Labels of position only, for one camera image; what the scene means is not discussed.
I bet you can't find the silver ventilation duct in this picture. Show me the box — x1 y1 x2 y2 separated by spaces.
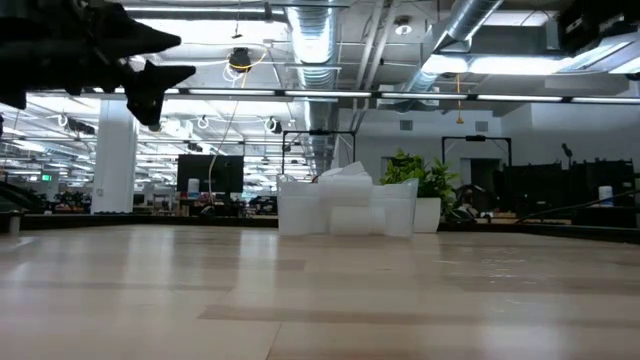
407 0 506 94
287 0 346 166

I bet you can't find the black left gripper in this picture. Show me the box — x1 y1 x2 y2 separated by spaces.
29 0 197 127

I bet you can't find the green plant in white pot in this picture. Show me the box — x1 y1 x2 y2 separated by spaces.
380 148 474 234

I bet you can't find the white building column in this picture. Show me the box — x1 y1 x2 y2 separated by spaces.
91 98 139 215

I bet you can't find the clear plastic basket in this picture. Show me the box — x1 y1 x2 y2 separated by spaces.
277 172 420 238

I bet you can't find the black partition panel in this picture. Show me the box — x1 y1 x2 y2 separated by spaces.
569 158 637 226
502 162 566 217

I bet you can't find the long ceiling light strip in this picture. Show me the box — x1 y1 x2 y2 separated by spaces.
0 85 640 105

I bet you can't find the black monitor screen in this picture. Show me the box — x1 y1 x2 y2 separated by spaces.
176 153 245 194

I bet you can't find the black ceiling cable reel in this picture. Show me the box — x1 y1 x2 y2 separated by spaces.
228 46 253 73

